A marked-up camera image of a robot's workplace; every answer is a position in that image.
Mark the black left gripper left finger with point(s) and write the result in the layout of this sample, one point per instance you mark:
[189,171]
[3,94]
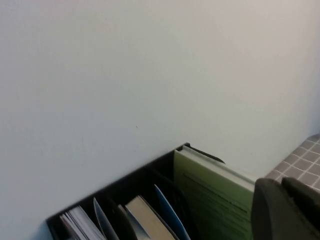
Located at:
[282,215]

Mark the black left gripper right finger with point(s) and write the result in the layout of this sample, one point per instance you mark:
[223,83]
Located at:
[302,188]

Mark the yellow-green mechanical design book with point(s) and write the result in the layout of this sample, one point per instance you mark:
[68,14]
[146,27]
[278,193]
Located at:
[212,200]

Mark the light blue cover book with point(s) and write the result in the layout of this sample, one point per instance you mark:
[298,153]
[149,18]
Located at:
[150,220]

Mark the black plastic book stand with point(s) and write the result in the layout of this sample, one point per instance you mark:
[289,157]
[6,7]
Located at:
[140,180]

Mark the thin white-spine book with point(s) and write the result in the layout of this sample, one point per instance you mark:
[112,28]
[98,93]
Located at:
[136,228]

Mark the white book with orange stripe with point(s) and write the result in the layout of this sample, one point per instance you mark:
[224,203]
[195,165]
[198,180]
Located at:
[82,222]

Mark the grey checkered tablecloth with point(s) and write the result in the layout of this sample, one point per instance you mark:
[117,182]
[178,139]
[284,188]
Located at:
[300,162]

